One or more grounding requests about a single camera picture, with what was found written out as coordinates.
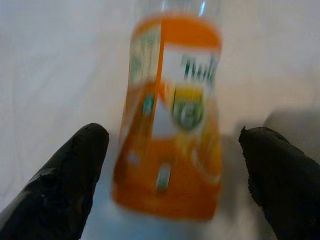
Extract orange label plastic bottle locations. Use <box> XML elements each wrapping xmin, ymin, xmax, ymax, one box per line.
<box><xmin>111</xmin><ymin>0</ymin><xmax>224</xmax><ymax>222</ymax></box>

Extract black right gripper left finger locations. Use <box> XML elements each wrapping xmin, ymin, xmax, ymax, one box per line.
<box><xmin>0</xmin><ymin>122</ymin><xmax>110</xmax><ymax>240</ymax></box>

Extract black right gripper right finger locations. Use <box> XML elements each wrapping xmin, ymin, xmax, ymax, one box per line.
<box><xmin>238</xmin><ymin>126</ymin><xmax>320</xmax><ymax>240</ymax></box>

